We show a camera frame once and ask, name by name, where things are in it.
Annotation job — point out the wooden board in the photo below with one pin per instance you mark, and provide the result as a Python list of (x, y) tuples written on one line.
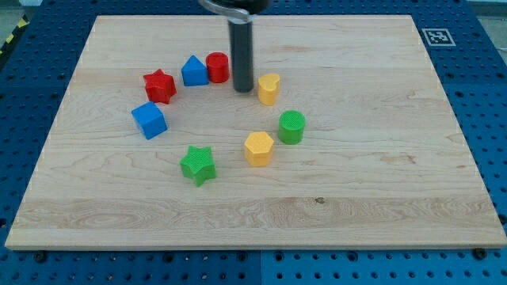
[(383, 163)]

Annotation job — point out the black bolt left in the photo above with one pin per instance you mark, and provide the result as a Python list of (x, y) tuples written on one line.
[(40, 257)]

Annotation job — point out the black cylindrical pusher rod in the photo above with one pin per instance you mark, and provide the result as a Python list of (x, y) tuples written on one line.
[(242, 55)]

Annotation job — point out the red cylinder block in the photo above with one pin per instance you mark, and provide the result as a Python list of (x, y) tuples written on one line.
[(218, 67)]

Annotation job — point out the red star block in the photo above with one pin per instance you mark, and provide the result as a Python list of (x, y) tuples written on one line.
[(159, 86)]

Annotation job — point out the yellow heart block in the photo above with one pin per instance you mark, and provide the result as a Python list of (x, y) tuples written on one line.
[(268, 88)]

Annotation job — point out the blue cube block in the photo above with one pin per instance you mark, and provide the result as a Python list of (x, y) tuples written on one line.
[(149, 119)]

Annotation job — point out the black bolt right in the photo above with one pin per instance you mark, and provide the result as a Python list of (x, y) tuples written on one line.
[(479, 253)]

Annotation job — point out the black bolt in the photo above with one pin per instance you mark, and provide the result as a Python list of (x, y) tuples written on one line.
[(40, 257), (479, 253)]

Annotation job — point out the white fiducial marker tag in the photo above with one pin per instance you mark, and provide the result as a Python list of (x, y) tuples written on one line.
[(438, 37)]

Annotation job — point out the green star block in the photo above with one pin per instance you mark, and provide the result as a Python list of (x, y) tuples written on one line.
[(198, 165)]

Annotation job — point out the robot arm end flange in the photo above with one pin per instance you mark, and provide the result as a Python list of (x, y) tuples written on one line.
[(241, 11)]

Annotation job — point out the yellow hexagon block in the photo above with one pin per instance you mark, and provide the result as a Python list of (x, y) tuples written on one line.
[(258, 148)]

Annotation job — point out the blue triangle block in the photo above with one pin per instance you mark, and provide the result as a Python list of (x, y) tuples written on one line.
[(194, 72)]

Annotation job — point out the green cylinder block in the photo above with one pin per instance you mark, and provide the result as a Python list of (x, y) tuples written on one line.
[(291, 127)]

